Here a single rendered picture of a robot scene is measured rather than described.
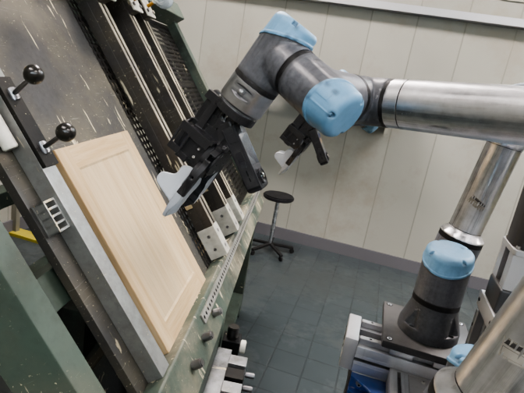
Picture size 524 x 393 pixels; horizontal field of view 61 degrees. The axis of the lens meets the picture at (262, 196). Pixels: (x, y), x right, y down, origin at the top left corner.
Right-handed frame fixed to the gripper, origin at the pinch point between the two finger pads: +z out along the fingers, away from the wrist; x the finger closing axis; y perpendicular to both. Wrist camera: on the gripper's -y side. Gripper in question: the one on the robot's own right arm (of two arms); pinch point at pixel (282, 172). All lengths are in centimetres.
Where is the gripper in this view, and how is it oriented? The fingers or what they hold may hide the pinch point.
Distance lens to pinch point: 141.2
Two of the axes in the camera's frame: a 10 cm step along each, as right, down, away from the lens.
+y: -7.6, -6.4, 0.8
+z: -5.9, 7.4, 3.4
